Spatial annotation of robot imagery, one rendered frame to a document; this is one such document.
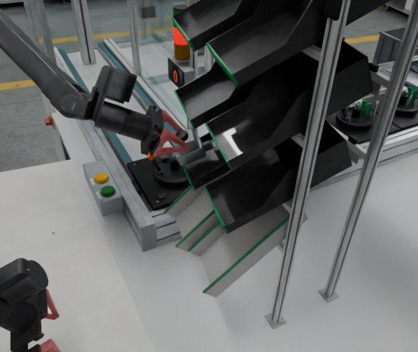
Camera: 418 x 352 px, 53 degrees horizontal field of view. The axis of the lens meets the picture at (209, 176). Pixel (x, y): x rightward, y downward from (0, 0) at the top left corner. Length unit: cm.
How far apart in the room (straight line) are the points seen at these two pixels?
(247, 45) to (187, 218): 54
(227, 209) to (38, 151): 256
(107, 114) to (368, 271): 83
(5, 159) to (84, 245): 208
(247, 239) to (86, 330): 46
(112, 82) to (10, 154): 253
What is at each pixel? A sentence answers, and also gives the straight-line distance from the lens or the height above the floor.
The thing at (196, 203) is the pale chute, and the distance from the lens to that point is 112.
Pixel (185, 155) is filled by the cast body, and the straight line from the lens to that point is 95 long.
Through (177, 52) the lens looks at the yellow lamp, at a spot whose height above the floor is 129.
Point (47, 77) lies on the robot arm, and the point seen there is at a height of 142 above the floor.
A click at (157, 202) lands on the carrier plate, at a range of 124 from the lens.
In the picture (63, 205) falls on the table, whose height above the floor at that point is 86.
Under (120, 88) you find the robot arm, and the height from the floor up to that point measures 141.
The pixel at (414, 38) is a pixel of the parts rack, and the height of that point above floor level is 156.
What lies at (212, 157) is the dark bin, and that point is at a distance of 99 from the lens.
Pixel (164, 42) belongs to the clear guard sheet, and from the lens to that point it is 160.
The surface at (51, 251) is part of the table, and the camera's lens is 132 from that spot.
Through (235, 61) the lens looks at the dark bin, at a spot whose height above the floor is 152.
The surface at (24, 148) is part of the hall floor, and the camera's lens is 339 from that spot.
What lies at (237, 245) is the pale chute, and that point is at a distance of 99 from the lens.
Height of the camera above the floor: 180
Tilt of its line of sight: 39 degrees down
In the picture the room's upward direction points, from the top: 1 degrees clockwise
